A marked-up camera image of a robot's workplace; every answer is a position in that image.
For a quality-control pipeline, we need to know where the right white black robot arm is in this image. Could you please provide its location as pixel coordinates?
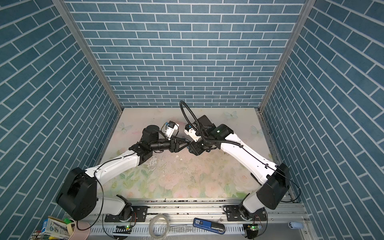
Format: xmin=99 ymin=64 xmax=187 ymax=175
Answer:
xmin=185 ymin=115 xmax=290 ymax=220

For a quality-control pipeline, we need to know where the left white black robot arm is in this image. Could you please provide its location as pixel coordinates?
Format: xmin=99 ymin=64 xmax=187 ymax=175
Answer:
xmin=56 ymin=125 xmax=190 ymax=222

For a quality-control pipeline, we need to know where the floral table mat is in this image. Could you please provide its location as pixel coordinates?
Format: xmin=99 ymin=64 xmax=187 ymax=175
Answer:
xmin=98 ymin=108 xmax=272 ymax=200

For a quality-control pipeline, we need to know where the black calculator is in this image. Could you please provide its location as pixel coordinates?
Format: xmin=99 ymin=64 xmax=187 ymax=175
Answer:
xmin=251 ymin=173 xmax=262 ymax=186

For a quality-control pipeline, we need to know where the blue black handheld device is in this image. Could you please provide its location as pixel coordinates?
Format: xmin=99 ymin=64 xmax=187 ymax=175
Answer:
xmin=193 ymin=218 xmax=226 ymax=235

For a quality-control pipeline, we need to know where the pink cup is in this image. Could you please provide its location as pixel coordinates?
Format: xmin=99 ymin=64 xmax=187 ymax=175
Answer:
xmin=67 ymin=221 xmax=91 ymax=240

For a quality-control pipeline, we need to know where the white blue cardboard box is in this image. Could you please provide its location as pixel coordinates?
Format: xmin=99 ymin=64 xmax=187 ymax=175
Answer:
xmin=41 ymin=217 xmax=71 ymax=240

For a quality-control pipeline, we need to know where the small light blue object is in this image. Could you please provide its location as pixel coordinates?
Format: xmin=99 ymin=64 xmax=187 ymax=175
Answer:
xmin=288 ymin=222 xmax=304 ymax=230

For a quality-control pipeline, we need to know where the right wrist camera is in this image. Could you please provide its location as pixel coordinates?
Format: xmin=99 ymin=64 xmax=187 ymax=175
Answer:
xmin=184 ymin=124 xmax=201 ymax=142

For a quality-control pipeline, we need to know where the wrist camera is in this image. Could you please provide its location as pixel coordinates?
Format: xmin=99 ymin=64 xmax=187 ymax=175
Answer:
xmin=184 ymin=124 xmax=201 ymax=142
xmin=165 ymin=121 xmax=179 ymax=140

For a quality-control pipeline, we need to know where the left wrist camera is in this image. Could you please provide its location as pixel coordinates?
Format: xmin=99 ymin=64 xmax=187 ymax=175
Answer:
xmin=165 ymin=121 xmax=179 ymax=140

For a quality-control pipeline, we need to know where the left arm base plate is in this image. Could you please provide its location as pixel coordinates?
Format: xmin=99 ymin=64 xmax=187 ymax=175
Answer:
xmin=104 ymin=206 xmax=149 ymax=223

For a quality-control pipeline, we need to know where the aluminium rail frame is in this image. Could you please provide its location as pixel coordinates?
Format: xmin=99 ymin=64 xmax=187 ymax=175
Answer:
xmin=83 ymin=200 xmax=317 ymax=240

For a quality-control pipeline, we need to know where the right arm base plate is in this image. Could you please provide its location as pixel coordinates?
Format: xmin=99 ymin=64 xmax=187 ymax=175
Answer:
xmin=222 ymin=205 xmax=268 ymax=222

